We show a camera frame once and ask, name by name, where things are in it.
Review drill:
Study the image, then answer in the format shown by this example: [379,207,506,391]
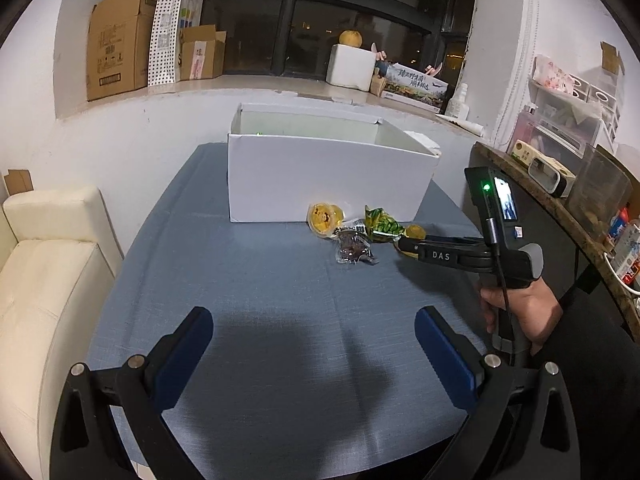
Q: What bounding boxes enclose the white bottle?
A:
[446,84,471,117]

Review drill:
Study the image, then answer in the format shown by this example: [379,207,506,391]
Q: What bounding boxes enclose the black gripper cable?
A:
[482,217,513,361]

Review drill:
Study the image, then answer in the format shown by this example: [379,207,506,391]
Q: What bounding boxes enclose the white power cable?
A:
[602,252,640,295]

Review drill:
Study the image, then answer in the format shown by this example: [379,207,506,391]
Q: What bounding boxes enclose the white electronic device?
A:
[527,156,577,198]

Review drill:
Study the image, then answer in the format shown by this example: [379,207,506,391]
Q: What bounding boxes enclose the clear dark snack packet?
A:
[334,227,379,265]

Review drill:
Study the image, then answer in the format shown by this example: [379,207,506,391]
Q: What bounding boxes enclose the white drink carton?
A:
[612,222,640,283]

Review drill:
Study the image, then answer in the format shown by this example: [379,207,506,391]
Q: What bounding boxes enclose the white foam box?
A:
[326,43,378,90]

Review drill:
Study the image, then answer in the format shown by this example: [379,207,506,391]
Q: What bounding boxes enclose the red blue bottle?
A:
[607,205,629,238]

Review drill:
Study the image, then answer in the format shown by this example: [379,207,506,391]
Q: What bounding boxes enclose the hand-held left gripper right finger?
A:
[415,305,583,480]

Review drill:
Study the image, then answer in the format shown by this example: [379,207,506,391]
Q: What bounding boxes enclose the wooden counter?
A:
[474,141,640,321]

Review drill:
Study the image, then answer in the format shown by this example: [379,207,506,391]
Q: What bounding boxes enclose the yellow jelly cup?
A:
[306,201,347,237]
[400,225,428,260]

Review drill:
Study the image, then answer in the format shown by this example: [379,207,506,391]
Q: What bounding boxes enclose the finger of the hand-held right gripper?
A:
[397,237,488,267]
[425,234,493,250]

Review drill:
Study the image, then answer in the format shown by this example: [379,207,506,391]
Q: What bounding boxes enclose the pink floral packet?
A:
[532,57,576,94]

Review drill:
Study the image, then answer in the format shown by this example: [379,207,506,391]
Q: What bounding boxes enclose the person's right forearm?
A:
[530,290,640,480]

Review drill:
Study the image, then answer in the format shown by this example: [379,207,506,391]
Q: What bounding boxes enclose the dotted white paper bag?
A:
[147,0,216,87]

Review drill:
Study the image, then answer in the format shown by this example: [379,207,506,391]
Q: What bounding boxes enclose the clear plastic storage drawers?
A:
[510,52,623,161]

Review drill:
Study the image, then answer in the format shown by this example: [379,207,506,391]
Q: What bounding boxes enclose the clear plastic container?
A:
[565,144,633,231]

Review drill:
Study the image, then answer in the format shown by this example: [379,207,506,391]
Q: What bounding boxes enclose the white cardboard box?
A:
[227,102,442,223]

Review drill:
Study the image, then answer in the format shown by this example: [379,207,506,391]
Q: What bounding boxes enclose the large brown cardboard box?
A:
[86,0,160,102]

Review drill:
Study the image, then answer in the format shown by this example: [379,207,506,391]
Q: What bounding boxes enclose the green yellow snack packet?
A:
[364,205,405,243]

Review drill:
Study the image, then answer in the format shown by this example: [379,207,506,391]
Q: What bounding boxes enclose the cream sofa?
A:
[0,185,123,466]

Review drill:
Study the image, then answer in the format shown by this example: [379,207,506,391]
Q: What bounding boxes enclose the long printed box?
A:
[382,62,447,111]

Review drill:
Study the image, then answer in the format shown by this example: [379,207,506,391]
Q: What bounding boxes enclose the open small cardboard box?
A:
[179,24,227,81]

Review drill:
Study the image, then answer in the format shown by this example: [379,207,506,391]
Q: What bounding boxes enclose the blue tablecloth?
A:
[82,142,501,480]

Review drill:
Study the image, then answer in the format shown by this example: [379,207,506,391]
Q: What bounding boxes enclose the person's right hand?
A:
[477,280,563,356]

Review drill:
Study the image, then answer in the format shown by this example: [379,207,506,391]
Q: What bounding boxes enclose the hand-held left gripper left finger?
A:
[50,306,215,480]

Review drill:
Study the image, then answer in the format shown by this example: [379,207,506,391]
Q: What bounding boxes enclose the cardboard scrap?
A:
[2,169,33,196]

